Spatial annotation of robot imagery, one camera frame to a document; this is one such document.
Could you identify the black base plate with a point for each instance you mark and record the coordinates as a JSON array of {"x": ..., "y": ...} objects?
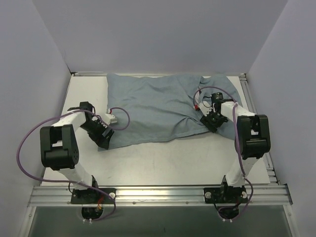
[
  {"x": 225, "y": 195},
  {"x": 89, "y": 196}
]

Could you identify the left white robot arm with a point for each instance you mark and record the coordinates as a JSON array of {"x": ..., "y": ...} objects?
[{"x": 59, "y": 148}]

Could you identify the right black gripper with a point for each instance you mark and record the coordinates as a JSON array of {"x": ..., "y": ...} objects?
[{"x": 213, "y": 121}]

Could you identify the aluminium front rail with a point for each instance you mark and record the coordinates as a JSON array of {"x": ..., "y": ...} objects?
[{"x": 59, "y": 196}]

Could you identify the aluminium rail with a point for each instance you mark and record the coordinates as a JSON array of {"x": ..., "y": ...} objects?
[
  {"x": 59, "y": 196},
  {"x": 257, "y": 103}
]

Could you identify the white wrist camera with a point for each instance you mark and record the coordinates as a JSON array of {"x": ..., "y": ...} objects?
[
  {"x": 204, "y": 107},
  {"x": 109, "y": 118}
]

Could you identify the aluminium right side rail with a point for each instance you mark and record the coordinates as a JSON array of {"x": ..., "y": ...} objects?
[{"x": 257, "y": 103}]

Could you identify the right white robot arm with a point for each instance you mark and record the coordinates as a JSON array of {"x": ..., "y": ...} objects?
[{"x": 252, "y": 135}]

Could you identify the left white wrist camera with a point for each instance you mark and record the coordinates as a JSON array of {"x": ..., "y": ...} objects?
[{"x": 109, "y": 118}]

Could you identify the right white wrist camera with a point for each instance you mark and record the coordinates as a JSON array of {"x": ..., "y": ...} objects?
[{"x": 204, "y": 107}]

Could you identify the grey-blue pillowcase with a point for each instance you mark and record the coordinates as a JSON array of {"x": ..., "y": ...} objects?
[{"x": 160, "y": 109}]

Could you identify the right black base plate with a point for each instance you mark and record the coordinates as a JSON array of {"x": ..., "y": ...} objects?
[{"x": 225, "y": 195}]

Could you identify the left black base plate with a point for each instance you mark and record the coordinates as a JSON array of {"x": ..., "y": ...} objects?
[{"x": 89, "y": 196}]

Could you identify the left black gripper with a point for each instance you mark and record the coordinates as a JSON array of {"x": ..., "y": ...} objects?
[{"x": 103, "y": 135}]

